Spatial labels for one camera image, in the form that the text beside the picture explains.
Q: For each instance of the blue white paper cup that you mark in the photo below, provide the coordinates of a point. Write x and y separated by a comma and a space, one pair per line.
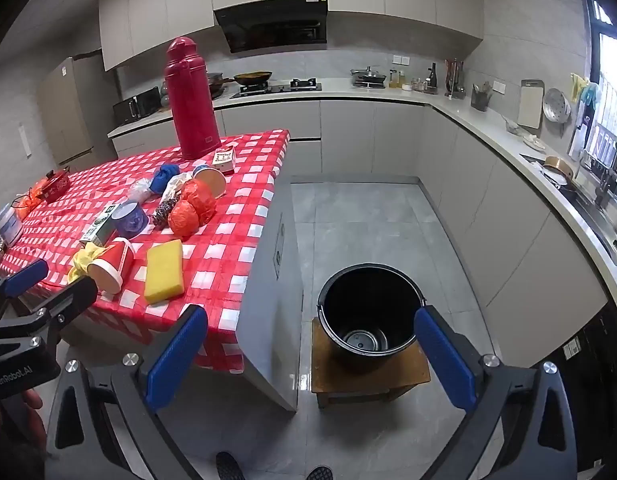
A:
211, 180

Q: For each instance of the steel sink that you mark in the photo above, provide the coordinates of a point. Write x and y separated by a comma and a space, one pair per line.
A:
595, 215

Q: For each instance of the beige kitchen counter cabinets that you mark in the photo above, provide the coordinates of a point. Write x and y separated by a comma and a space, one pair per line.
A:
388, 135

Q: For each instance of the green white carton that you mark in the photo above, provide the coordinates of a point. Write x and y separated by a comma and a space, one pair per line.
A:
101, 225

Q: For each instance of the steel pan with lid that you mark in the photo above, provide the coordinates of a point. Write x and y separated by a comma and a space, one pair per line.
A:
369, 77

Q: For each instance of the wooden stool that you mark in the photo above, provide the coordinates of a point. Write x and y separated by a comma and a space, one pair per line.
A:
371, 382

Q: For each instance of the black appliance with sticker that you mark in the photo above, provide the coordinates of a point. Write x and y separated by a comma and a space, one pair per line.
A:
588, 360

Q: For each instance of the white wall switch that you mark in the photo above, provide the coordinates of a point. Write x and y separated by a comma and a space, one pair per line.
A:
22, 139

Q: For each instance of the white cloth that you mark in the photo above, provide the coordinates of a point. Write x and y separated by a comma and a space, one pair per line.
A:
172, 187

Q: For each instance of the teal hanging cloth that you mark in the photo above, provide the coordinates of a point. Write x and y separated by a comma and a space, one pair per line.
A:
590, 95

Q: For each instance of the red white card box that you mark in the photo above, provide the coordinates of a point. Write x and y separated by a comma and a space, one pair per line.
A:
223, 159

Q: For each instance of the white wall socket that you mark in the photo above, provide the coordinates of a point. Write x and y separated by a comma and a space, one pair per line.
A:
401, 60
498, 86

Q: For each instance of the red thermos flask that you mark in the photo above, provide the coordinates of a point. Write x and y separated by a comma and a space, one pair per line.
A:
193, 100

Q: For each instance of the dark utensil holder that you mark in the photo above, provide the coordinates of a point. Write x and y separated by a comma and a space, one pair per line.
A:
481, 99

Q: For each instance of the white plates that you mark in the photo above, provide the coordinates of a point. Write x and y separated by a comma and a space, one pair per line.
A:
533, 142

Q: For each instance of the orange plastic bag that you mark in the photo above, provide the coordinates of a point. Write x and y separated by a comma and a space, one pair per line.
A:
201, 195
184, 219

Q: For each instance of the black range hood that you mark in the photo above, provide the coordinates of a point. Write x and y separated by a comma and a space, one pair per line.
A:
273, 30

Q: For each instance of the person's shoe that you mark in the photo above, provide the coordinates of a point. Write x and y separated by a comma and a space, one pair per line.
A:
230, 466
318, 474

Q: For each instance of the white blue plastic container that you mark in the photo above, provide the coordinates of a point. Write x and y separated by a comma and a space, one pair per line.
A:
8, 224

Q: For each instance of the person's right shoe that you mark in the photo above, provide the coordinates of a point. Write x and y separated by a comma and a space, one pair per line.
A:
318, 474

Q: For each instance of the island socket panel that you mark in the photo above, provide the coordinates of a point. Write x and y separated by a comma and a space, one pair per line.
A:
278, 260

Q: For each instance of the clear plastic bag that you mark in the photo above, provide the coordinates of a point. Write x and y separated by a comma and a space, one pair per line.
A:
141, 191

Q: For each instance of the yellow cloth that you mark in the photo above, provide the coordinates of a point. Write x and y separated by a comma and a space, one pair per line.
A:
578, 87
82, 260

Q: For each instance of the knife rack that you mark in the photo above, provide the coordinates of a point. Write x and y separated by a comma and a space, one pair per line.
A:
454, 77

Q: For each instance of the yellow hanging cloth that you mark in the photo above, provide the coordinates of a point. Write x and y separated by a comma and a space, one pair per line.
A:
578, 87

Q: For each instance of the yellow oil bottles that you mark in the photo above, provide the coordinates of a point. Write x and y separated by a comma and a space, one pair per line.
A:
396, 79

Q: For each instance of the round wooden bowl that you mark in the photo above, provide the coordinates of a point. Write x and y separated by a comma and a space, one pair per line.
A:
560, 167

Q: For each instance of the beige refrigerator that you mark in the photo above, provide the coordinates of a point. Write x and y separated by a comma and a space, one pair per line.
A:
68, 110

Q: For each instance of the black gas stove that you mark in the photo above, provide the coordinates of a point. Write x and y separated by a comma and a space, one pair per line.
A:
278, 88

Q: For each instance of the dark glass bottle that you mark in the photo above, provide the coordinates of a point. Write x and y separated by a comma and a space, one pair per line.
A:
432, 79

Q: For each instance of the person's left hand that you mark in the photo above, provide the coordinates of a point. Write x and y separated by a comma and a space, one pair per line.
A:
31, 401

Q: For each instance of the kitchen window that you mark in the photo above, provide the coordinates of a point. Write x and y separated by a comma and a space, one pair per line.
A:
613, 85

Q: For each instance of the purple cup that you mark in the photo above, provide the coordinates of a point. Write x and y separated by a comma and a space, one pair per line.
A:
131, 217

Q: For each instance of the black microwave oven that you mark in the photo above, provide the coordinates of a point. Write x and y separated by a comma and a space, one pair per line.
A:
136, 105

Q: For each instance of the steel colander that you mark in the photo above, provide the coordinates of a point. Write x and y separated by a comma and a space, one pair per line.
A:
557, 106

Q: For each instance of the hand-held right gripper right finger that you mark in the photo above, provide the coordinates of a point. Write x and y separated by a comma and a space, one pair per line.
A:
446, 360

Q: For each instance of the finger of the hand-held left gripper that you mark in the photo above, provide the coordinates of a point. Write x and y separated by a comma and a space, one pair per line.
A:
73, 295
24, 277

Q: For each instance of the black plastic bucket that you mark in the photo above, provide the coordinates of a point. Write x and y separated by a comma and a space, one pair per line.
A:
368, 320

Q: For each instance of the grey kitchen island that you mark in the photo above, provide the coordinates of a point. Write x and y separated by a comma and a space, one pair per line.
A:
268, 310

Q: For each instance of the red paper cup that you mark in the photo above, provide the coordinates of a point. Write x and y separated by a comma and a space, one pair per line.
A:
111, 265

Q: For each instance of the steel faucet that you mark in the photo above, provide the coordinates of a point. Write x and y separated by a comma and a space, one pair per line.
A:
603, 187

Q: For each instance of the white cutting board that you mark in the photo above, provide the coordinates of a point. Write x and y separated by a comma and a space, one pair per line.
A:
530, 105

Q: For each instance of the small red basket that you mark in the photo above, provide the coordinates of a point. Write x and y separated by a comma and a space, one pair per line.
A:
53, 186

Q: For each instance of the red checkered tablecloth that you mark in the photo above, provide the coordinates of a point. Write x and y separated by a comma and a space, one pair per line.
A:
228, 240

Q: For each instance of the pot with glass lid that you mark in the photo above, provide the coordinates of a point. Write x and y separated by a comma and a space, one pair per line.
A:
216, 82

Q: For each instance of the orange crumpled wrapper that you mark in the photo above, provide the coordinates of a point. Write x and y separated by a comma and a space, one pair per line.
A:
28, 204

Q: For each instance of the person's left shoe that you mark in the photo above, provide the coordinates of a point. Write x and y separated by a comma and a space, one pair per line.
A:
230, 466

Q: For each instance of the yellow sponge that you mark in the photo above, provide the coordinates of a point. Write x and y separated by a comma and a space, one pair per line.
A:
164, 271

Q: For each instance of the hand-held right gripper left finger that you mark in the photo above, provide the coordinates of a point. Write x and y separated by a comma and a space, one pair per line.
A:
176, 355

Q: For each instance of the dark wok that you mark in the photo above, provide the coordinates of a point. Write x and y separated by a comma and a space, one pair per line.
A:
252, 78

